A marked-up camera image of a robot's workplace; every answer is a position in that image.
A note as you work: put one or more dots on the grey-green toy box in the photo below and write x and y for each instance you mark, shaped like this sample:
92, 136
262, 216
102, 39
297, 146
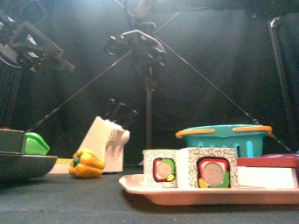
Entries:
11, 141

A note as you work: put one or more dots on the green toy vegetable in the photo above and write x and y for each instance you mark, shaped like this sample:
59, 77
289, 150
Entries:
35, 144

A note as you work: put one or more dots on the beige toy cutting board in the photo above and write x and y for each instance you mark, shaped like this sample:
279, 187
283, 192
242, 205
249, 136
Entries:
60, 168

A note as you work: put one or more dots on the yellow toy bell pepper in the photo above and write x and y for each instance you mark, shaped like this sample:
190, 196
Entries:
87, 164

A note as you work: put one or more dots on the pink plastic tray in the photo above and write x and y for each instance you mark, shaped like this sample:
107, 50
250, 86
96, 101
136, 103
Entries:
194, 196

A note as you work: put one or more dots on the white and maroon box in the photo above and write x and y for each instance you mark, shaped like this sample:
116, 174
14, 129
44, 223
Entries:
266, 178

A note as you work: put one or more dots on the speckled maki sushi toy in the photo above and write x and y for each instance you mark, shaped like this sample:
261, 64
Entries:
150, 157
191, 154

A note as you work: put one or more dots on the purple toy object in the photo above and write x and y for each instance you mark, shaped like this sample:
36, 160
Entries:
282, 156

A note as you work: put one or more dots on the dark grey toy bowl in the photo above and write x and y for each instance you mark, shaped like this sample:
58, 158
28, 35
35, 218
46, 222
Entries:
23, 166

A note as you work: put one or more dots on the grey metal frame tube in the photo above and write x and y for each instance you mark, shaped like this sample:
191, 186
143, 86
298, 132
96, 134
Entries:
281, 75

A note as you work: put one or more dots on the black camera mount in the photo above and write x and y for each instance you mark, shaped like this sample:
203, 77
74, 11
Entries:
142, 43

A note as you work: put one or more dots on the white toy knife block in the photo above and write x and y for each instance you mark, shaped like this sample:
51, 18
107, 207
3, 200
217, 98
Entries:
100, 138

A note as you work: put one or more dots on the black vertical stand pole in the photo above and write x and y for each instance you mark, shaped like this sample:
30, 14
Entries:
148, 116

